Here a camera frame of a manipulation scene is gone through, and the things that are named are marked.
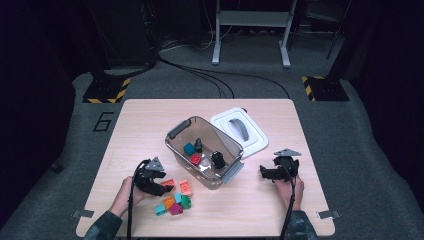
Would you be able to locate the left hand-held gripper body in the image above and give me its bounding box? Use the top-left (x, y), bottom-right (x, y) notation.
top-left (133, 156), bottom-right (168, 197)

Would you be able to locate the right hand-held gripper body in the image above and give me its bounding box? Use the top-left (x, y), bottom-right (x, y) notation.
top-left (273, 148), bottom-right (302, 183)

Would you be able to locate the white lid with grey handle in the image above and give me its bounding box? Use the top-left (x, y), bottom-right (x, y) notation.
top-left (210, 107), bottom-right (269, 159)

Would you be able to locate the transparent brown storage bin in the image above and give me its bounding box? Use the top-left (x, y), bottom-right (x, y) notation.
top-left (164, 115), bottom-right (245, 191)

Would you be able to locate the person's left hand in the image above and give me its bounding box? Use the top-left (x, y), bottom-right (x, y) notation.
top-left (113, 175), bottom-right (151, 211)

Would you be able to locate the person's right hand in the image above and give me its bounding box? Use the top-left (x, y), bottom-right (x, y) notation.
top-left (273, 174), bottom-right (305, 212)

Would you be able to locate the green toy block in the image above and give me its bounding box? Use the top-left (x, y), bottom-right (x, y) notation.
top-left (180, 194), bottom-right (193, 210)

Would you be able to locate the grey tape strip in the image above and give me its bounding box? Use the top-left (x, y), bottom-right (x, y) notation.
top-left (72, 209), bottom-right (95, 219)
top-left (318, 209), bottom-right (341, 220)

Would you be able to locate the black stand with striped base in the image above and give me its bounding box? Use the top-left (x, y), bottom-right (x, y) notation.
top-left (301, 0), bottom-right (368, 102)
top-left (82, 0), bottom-right (132, 104)

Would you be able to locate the black equipment rack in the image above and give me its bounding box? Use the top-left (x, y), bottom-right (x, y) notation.
top-left (109, 0), bottom-right (159, 69)

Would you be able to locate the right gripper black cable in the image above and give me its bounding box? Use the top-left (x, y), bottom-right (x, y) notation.
top-left (279, 164), bottom-right (298, 240)

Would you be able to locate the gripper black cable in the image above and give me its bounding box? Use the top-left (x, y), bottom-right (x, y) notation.
top-left (125, 159), bottom-right (150, 240)
top-left (279, 164), bottom-right (298, 240)

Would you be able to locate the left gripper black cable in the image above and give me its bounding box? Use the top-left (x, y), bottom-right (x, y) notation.
top-left (125, 159), bottom-right (150, 240)

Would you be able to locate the long black floor cable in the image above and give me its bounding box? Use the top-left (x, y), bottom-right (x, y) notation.
top-left (186, 66), bottom-right (290, 100)

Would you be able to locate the black floor cable bundle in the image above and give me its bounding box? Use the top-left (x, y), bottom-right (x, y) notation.
top-left (158, 56), bottom-right (235, 100)

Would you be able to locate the white metal stand frame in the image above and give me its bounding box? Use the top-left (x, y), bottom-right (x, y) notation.
top-left (211, 0), bottom-right (298, 69)

